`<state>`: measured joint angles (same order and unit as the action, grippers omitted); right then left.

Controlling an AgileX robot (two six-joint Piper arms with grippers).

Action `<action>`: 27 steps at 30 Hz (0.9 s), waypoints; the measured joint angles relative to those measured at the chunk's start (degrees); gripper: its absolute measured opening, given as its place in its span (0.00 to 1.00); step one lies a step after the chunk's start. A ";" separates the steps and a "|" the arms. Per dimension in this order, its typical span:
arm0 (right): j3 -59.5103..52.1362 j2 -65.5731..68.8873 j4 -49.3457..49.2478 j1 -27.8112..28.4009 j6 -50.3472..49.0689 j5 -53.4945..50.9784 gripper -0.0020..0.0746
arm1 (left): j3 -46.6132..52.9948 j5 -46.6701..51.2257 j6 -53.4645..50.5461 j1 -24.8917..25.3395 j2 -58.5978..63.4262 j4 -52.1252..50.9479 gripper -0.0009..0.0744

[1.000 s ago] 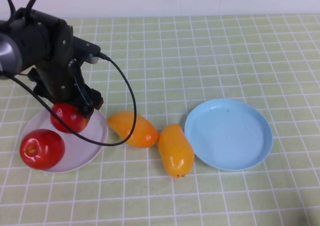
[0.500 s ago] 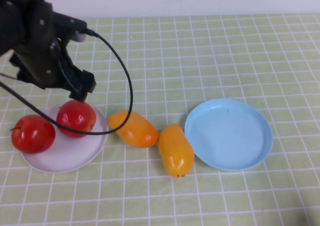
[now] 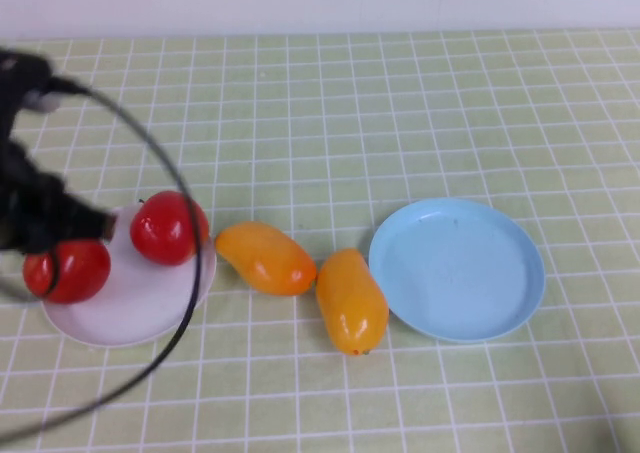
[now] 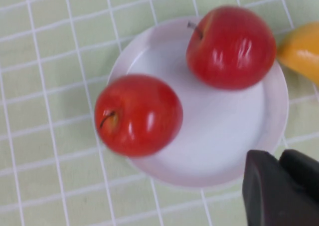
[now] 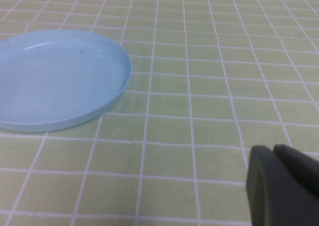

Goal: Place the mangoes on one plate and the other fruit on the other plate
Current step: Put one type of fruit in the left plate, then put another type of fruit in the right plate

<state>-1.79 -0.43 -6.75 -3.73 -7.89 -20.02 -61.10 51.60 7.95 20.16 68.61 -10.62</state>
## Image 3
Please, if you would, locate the white round plate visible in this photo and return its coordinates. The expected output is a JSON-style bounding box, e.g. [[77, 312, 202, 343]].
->
[[39, 203, 218, 348]]

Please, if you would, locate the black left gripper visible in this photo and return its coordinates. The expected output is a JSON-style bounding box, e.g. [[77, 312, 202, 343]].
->
[[0, 137, 120, 257]]

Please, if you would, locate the light blue round plate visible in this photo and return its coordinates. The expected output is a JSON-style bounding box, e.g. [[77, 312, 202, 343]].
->
[[368, 197, 546, 345]]

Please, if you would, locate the orange yellow mango fruit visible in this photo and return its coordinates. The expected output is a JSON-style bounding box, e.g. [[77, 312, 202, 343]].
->
[[214, 221, 319, 297], [314, 248, 390, 358]]

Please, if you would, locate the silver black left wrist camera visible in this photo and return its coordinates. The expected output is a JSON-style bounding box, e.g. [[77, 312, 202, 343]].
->
[[0, 47, 64, 117]]

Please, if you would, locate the red apple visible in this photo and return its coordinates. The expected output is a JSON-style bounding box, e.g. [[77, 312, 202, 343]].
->
[[22, 239, 112, 305], [129, 190, 210, 268]]

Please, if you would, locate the green white checked tablecloth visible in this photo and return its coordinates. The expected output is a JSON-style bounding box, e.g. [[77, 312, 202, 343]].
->
[[0, 28, 640, 453]]

